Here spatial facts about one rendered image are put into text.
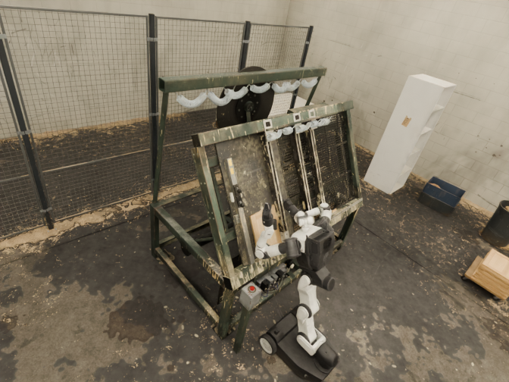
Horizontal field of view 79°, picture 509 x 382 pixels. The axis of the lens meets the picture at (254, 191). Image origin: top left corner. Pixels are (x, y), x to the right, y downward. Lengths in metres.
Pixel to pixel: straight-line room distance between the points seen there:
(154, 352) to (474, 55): 6.70
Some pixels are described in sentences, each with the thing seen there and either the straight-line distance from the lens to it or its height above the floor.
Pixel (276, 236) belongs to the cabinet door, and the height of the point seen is 0.98.
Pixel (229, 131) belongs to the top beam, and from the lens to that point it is 2.51.
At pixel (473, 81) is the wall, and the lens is 7.12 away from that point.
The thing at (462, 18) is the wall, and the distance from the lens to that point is 7.23.
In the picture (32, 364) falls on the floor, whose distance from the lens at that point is 3.54.
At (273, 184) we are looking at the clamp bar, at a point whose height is 1.43.
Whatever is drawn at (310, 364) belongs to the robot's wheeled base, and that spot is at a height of 0.17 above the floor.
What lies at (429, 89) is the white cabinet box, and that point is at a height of 1.95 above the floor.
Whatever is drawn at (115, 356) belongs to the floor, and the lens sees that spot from 3.38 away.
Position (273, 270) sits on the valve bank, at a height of 0.74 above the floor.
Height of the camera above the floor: 2.97
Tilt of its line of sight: 34 degrees down
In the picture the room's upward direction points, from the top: 11 degrees clockwise
